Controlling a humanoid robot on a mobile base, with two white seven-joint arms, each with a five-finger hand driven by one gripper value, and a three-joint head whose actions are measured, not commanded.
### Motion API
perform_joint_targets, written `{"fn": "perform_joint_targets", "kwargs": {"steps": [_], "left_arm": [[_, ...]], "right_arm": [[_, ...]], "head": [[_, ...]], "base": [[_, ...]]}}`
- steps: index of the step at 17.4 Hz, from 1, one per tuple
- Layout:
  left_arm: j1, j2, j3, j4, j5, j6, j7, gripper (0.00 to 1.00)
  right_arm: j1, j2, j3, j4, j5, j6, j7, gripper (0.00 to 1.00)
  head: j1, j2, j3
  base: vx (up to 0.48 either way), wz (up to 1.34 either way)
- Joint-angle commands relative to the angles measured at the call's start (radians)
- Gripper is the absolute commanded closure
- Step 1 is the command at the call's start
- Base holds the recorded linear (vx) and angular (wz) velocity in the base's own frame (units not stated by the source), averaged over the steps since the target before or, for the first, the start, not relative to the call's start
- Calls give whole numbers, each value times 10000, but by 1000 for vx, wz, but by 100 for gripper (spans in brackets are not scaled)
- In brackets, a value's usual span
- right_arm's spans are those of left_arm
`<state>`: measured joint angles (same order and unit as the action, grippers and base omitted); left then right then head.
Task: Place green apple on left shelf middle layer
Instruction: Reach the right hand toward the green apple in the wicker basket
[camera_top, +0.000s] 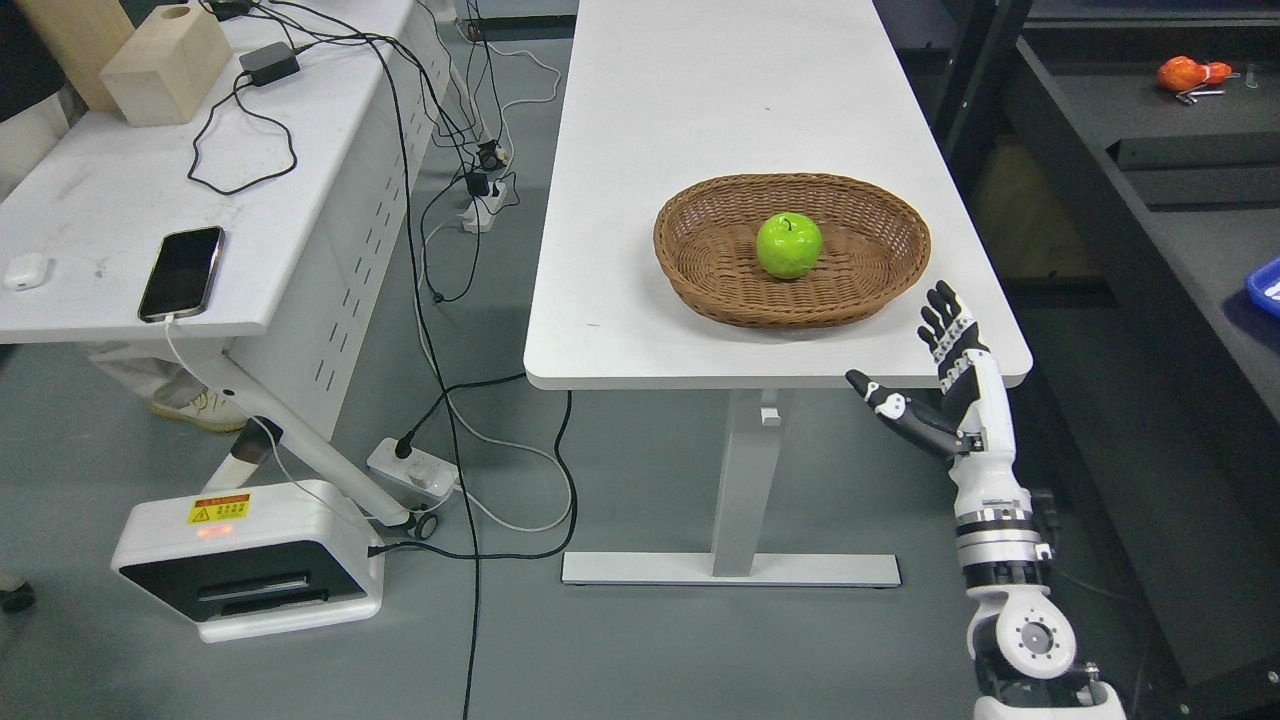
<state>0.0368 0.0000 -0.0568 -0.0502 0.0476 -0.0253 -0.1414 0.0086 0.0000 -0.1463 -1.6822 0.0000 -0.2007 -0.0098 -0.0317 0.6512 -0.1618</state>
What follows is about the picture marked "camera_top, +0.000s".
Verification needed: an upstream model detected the white side table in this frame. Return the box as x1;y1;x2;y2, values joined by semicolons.
3;1;453;527

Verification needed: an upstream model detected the white robot base unit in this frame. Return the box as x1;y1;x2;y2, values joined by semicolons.
111;479;384;643

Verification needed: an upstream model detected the green apple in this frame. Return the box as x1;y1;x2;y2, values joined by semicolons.
756;211;823;281

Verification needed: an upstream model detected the orange toy on shelf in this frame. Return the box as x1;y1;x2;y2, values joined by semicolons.
1156;56;1235;105

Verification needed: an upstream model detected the black smartphone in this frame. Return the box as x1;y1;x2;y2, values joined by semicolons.
137;225;227;323

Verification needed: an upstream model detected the white sneaker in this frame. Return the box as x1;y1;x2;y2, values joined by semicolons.
148;389;248;433

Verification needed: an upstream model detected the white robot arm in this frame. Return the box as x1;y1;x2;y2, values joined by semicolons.
956;507;1126;719

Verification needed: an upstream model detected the brown wicker basket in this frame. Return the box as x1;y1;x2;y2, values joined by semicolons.
653;172;931;329

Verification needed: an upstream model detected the white floor power strip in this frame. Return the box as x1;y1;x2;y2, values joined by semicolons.
366;438;460;509

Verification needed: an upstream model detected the black left shelf tray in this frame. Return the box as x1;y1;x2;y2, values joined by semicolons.
1001;23;1277;424

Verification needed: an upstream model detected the blue plastic tray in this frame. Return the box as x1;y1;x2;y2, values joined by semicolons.
1244;256;1280;319

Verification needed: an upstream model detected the black power adapter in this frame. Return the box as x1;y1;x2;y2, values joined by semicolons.
238;41;300;87

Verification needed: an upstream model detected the white standing desk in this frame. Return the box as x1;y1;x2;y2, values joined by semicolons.
524;1;1032;588

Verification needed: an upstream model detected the white earbuds case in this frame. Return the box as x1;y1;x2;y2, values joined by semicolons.
3;252;52;292

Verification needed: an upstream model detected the white power strip far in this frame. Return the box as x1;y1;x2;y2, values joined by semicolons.
460;181;512;234

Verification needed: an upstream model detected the wooden block with hole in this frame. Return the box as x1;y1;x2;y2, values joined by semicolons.
99;3;230;127

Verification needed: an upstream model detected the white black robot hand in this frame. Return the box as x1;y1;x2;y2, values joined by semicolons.
845;281;1032;518

